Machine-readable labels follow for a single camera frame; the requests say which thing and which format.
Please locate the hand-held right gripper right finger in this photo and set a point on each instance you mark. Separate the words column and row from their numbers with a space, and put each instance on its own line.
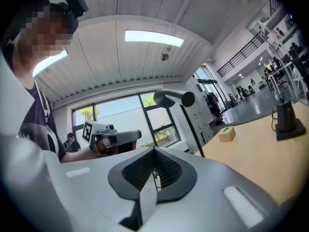
column 171, row 170

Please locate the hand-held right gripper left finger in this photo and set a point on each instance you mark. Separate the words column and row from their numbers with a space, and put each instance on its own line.
column 131, row 173

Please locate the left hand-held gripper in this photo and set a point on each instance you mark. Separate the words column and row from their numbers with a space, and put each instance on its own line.
column 101, row 134

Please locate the black desk lamp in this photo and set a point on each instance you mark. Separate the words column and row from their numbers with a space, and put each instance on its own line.
column 173, row 97

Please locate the person's left forearm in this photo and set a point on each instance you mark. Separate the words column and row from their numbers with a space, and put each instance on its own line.
column 77, row 155

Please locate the person's left hand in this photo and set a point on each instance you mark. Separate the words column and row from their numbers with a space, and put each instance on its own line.
column 101, row 147

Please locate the large black-framed window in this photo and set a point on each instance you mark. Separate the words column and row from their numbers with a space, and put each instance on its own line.
column 120, row 115

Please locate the white locker cabinet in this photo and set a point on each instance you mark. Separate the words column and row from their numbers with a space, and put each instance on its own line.
column 201, row 120

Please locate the small cardboard tissue box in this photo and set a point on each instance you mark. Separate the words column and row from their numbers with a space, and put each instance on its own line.
column 227, row 134

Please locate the office chair with dark jacket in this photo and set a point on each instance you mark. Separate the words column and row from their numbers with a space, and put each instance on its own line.
column 213, row 105

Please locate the person's body dark shirt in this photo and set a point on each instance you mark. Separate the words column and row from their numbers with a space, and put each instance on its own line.
column 36, row 120

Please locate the tall glass entrance window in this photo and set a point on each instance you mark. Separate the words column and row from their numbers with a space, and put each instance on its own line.
column 207, row 81

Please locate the long ceiling light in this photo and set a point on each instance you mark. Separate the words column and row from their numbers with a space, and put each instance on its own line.
column 154, row 38

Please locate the black cone device square base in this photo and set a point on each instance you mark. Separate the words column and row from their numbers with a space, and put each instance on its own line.
column 287, row 120

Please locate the black balcony railing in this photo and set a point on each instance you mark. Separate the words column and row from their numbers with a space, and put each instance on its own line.
column 241, row 54

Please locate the white metal shelf rack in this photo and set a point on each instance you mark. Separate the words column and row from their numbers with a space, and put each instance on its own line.
column 289, row 57

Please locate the black head-worn camera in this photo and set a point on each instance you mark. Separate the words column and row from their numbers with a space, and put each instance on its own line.
column 76, row 2

